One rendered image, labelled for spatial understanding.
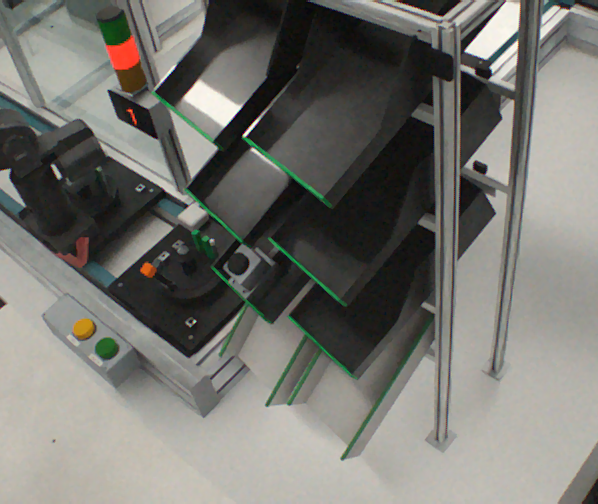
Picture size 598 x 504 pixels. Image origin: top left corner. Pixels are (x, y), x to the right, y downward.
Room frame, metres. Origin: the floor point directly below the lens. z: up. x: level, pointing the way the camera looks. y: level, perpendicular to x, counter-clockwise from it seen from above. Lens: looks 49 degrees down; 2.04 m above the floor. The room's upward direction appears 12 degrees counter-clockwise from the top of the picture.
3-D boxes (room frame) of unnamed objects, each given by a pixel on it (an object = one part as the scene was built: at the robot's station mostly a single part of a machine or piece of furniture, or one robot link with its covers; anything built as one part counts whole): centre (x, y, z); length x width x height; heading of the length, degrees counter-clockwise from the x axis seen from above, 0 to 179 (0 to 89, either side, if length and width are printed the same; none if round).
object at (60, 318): (0.86, 0.42, 0.93); 0.21 x 0.07 x 0.06; 40
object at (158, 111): (1.16, 0.23, 1.29); 0.12 x 0.05 x 0.25; 40
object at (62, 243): (0.77, 0.32, 1.35); 0.10 x 0.07 x 0.07; 40
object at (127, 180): (1.20, 0.42, 0.96); 0.24 x 0.24 x 0.02; 40
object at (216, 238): (0.93, 0.20, 1.01); 0.24 x 0.24 x 0.13; 40
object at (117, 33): (1.16, 0.23, 1.38); 0.05 x 0.05 x 0.05
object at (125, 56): (1.16, 0.23, 1.33); 0.05 x 0.05 x 0.05
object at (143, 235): (1.18, 0.37, 0.91); 0.84 x 0.28 x 0.10; 40
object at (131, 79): (1.16, 0.23, 1.28); 0.05 x 0.05 x 0.05
